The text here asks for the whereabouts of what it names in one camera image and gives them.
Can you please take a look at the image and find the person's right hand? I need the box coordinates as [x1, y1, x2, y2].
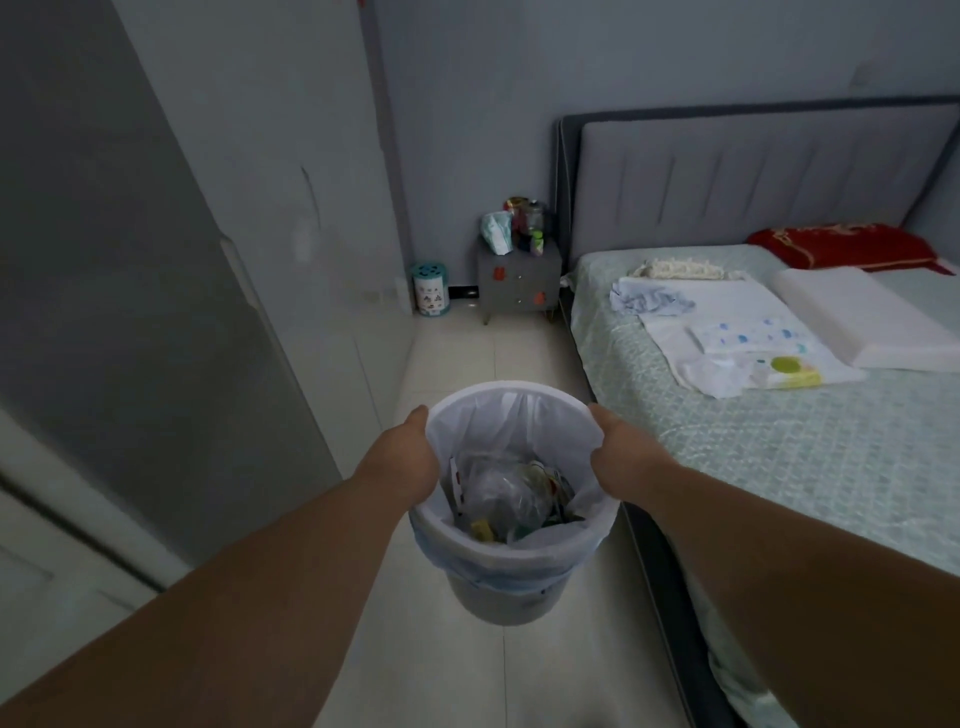
[587, 403, 680, 504]

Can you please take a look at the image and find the person's left hand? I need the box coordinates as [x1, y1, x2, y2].
[352, 404, 444, 515]

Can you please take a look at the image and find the white diaper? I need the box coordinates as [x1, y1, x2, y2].
[678, 353, 774, 400]

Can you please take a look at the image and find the bed with green quilted sheet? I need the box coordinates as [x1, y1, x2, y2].
[554, 95, 960, 728]

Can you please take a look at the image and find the light blue baby garment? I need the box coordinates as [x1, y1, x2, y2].
[608, 281, 697, 316]

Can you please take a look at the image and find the blue print diaper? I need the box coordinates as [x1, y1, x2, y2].
[688, 318, 819, 356]

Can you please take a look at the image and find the yellow wet wipes pack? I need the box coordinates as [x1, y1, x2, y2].
[753, 354, 826, 391]

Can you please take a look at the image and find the white trash bin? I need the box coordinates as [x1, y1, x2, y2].
[408, 380, 622, 628]

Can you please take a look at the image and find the person's left forearm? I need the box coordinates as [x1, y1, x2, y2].
[0, 472, 414, 728]

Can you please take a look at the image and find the person's right forearm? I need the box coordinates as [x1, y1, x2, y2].
[626, 461, 960, 728]

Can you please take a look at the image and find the pile of trash wrappers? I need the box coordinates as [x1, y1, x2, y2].
[448, 453, 588, 545]

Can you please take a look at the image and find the white changing mat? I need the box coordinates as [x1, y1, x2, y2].
[618, 273, 871, 400]

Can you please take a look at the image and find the small patterned roll pillow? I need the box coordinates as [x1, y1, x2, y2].
[628, 257, 748, 283]

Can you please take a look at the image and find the dark grey nightstand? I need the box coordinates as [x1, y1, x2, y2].
[476, 241, 564, 325]

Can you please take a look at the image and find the white crumpled bag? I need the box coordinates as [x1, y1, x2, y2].
[479, 211, 517, 256]

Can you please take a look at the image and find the dark glass jar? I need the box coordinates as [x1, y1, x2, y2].
[503, 196, 547, 238]

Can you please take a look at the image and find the cream foam pillow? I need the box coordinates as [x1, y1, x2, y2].
[770, 266, 960, 374]

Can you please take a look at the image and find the grey panel wardrobe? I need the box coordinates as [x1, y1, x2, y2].
[0, 0, 418, 594]

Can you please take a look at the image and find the red embroidered pillow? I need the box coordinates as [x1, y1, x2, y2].
[746, 222, 958, 277]

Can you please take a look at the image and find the cream plastic wardrobe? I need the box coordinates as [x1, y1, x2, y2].
[0, 404, 189, 699]

